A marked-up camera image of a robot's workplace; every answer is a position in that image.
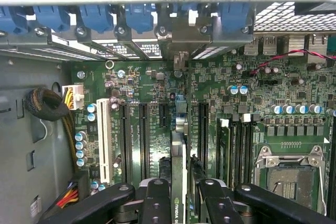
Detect black sleeved power cable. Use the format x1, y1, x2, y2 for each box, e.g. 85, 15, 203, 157
25, 87, 79, 173

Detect red and yellow power wires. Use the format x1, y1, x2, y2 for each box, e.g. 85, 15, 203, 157
54, 171, 90, 209

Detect red and black twisted wire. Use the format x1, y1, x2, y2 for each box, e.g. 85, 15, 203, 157
249, 49, 336, 76

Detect long black expansion slot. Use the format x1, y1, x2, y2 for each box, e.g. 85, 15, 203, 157
119, 102, 132, 183
197, 102, 210, 173
139, 102, 151, 182

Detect CPU socket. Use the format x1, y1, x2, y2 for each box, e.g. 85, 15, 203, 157
253, 144, 329, 217

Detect white power connector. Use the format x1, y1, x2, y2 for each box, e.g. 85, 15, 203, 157
62, 83, 85, 111

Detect white expansion slot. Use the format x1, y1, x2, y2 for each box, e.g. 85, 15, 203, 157
96, 98, 114, 186

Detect black RAM slot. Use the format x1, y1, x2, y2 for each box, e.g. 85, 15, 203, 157
242, 115, 253, 184
232, 121, 242, 184

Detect open dark PC case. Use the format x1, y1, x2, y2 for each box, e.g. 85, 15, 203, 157
0, 0, 336, 224

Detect green motherboard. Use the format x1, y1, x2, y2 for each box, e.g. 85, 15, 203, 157
70, 34, 336, 224

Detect blue card retention latch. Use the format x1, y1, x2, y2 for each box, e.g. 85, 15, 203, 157
180, 2, 198, 13
78, 4, 116, 34
218, 2, 250, 34
34, 5, 71, 33
124, 3, 156, 35
0, 5, 27, 35

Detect short black expansion slot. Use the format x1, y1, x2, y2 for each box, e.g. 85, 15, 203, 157
158, 103, 170, 128

